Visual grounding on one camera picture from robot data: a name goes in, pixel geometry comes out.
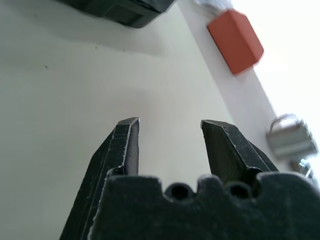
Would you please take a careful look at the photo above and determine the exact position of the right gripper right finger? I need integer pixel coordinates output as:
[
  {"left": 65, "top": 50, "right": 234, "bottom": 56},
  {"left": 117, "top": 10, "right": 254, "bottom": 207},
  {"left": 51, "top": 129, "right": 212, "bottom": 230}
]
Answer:
[{"left": 200, "top": 119, "right": 280, "bottom": 186}]

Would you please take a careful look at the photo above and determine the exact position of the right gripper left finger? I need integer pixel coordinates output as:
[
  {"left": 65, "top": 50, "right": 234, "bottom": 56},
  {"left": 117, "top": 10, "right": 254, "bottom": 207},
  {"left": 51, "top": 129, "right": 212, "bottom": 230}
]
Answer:
[{"left": 59, "top": 116, "right": 141, "bottom": 240}]

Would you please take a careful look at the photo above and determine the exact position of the black plastic tool case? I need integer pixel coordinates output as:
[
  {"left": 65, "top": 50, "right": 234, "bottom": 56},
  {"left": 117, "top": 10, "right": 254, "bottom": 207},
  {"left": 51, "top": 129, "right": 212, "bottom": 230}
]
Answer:
[{"left": 53, "top": 0, "right": 178, "bottom": 29}]

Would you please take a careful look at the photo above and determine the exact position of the orange red brick block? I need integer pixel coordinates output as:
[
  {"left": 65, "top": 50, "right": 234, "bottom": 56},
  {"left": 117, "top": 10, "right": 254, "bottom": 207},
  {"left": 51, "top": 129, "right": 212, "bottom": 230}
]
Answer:
[{"left": 206, "top": 8, "right": 265, "bottom": 76}]

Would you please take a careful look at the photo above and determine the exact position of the steel cup with handle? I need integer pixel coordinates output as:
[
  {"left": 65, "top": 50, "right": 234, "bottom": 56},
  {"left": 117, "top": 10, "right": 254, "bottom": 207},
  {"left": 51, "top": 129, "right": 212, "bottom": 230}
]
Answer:
[{"left": 265, "top": 113, "right": 318, "bottom": 159}]

